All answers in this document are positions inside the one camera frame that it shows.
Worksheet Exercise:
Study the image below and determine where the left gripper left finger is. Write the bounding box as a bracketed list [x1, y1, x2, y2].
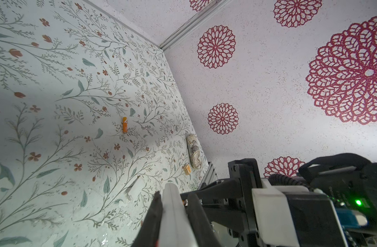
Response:
[132, 191, 163, 247]

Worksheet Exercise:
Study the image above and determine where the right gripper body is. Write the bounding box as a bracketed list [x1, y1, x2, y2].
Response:
[228, 158, 264, 247]

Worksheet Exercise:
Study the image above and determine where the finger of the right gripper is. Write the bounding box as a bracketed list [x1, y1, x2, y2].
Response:
[180, 179, 241, 200]
[203, 206, 247, 233]

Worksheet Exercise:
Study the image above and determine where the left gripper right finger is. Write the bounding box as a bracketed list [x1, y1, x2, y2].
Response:
[186, 193, 221, 247]

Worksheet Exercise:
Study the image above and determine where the white remote control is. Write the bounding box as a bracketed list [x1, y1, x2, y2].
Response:
[158, 183, 198, 247]

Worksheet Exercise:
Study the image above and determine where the white battery cover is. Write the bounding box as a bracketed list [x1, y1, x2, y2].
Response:
[126, 176, 145, 201]

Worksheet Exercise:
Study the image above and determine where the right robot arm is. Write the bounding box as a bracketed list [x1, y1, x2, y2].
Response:
[181, 153, 377, 247]

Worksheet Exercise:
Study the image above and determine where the small orange block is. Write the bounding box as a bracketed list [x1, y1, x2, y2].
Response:
[182, 164, 191, 176]

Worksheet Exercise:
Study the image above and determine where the patterned oval stone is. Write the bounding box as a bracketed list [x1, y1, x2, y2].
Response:
[186, 134, 202, 169]

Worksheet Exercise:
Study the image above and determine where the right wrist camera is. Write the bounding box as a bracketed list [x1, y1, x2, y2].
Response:
[252, 179, 348, 247]

